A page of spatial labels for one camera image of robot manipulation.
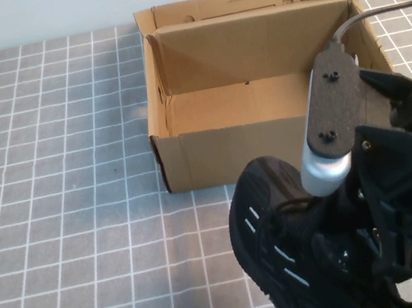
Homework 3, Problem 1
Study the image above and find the grey white-checked tablecloth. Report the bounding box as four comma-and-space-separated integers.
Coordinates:
0, 0, 412, 308

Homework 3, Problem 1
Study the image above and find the black sneaker with white dashes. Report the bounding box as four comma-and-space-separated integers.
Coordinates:
217, 131, 412, 308

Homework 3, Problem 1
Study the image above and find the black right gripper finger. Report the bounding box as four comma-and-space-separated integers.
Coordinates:
308, 222, 373, 283

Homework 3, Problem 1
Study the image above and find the brown cardboard shoe box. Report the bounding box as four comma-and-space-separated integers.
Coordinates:
125, 0, 410, 197

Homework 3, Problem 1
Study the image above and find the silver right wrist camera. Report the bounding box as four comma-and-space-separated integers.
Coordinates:
278, 37, 379, 201

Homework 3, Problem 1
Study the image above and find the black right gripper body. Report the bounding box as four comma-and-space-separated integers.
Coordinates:
318, 62, 412, 293

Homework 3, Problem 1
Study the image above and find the grey right camera cable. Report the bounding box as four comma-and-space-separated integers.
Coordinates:
328, 0, 412, 47

